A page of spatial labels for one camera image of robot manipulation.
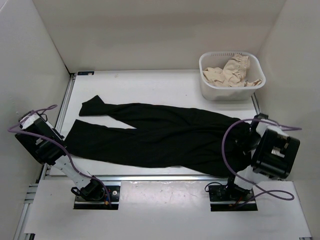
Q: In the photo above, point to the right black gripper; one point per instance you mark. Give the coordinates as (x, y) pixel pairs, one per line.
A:
(241, 147)

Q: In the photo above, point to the black trousers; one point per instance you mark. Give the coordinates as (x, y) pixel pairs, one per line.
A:
(158, 136)

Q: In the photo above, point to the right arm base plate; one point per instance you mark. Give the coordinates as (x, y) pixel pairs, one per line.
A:
(226, 199)

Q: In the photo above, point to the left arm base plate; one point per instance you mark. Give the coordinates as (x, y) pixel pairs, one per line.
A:
(102, 202)

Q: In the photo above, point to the blue label sticker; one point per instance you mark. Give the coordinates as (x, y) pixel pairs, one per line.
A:
(85, 73)

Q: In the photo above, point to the beige trousers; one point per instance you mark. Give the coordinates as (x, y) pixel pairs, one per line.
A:
(232, 75)

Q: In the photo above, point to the white plastic basket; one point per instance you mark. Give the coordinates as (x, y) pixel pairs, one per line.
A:
(219, 59)

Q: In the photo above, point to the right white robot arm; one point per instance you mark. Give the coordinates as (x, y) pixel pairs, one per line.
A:
(271, 151)

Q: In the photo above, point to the aluminium table frame rail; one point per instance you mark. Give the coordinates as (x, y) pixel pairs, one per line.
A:
(61, 117)

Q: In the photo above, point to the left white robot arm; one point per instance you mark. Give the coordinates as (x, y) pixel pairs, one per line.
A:
(47, 146)

